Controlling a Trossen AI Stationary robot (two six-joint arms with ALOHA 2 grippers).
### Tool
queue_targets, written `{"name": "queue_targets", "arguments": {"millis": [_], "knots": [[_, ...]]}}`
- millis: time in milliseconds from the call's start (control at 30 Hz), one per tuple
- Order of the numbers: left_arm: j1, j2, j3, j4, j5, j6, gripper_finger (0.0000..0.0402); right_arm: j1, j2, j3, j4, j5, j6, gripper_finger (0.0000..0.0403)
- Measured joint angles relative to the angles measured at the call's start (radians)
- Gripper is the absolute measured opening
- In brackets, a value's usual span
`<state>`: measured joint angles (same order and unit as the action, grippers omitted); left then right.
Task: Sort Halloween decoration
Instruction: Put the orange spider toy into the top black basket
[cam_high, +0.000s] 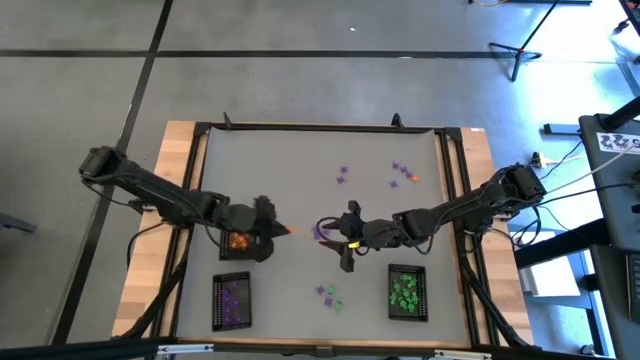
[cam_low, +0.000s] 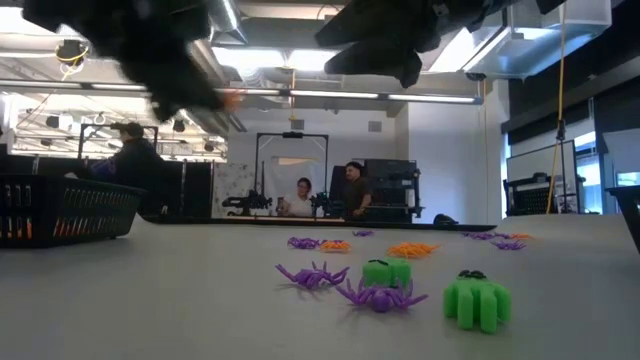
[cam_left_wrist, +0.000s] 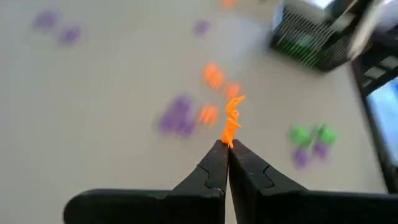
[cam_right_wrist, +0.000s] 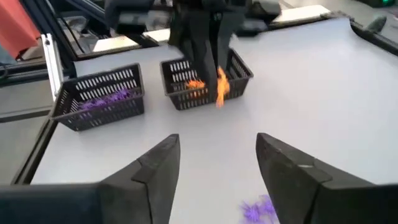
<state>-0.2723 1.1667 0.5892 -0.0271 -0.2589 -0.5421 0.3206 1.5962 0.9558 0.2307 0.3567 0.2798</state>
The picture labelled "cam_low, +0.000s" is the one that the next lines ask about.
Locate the black equipment cabinet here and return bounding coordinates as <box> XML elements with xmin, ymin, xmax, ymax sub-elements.
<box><xmin>355</xmin><ymin>158</ymin><xmax>422</xmax><ymax>224</ymax></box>

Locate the black rig frame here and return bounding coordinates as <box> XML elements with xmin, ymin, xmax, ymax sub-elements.
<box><xmin>253</xmin><ymin>131</ymin><xmax>330</xmax><ymax>219</ymax></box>

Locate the yellow hanging cable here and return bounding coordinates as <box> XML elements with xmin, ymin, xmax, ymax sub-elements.
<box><xmin>544</xmin><ymin>0</ymin><xmax>569</xmax><ymax>215</ymax></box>

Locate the black crate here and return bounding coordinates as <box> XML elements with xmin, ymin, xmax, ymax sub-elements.
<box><xmin>502</xmin><ymin>172</ymin><xmax>554</xmax><ymax>216</ymax></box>

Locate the black tripod stand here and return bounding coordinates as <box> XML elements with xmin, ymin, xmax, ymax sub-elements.
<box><xmin>554</xmin><ymin>118</ymin><xmax>569</xmax><ymax>215</ymax></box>

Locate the black low partition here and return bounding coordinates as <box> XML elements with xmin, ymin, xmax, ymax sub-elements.
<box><xmin>0</xmin><ymin>153</ymin><xmax>135</xmax><ymax>189</ymax></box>

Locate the silver round ventilation duct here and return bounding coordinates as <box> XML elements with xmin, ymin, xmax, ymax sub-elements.
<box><xmin>184</xmin><ymin>0</ymin><xmax>249</xmax><ymax>134</ymax></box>

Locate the white board panel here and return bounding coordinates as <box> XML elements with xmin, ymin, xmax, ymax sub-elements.
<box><xmin>505</xmin><ymin>139</ymin><xmax>579</xmax><ymax>184</ymax></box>

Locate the black ceiling device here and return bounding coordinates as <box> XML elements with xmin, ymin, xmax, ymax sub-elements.
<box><xmin>53</xmin><ymin>38</ymin><xmax>91</xmax><ymax>67</ymax></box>

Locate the black plastic basket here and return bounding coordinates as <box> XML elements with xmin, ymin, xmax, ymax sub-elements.
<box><xmin>0</xmin><ymin>173</ymin><xmax>147</xmax><ymax>250</ymax></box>
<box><xmin>605</xmin><ymin>184</ymin><xmax>640</xmax><ymax>254</ymax></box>

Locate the person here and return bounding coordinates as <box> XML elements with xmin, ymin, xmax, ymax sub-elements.
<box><xmin>277</xmin><ymin>176</ymin><xmax>317</xmax><ymax>219</ymax></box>
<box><xmin>64</xmin><ymin>121</ymin><xmax>169</xmax><ymax>216</ymax></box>
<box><xmin>342</xmin><ymin>160</ymin><xmax>375</xmax><ymax>221</ymax></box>

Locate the black table frame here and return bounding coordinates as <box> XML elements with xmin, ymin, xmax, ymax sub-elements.
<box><xmin>138</xmin><ymin>214</ymin><xmax>496</xmax><ymax>233</ymax></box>

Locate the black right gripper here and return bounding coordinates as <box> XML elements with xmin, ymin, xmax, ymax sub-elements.
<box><xmin>314</xmin><ymin>0</ymin><xmax>510</xmax><ymax>90</ymax></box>

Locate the long white light bar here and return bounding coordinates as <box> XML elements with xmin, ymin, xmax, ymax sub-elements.
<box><xmin>0</xmin><ymin>78</ymin><xmax>485</xmax><ymax>106</ymax></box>

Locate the black partition panel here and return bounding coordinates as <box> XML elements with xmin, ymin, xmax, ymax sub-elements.
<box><xmin>149</xmin><ymin>159</ymin><xmax>215</xmax><ymax>221</ymax></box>

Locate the green skeleton figure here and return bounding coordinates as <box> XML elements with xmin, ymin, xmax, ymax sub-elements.
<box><xmin>442</xmin><ymin>269</ymin><xmax>512</xmax><ymax>335</ymax></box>
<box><xmin>361</xmin><ymin>257</ymin><xmax>413</xmax><ymax>290</ymax></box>

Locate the white curtain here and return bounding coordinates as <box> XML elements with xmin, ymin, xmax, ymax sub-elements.
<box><xmin>263</xmin><ymin>155</ymin><xmax>326</xmax><ymax>217</ymax></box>

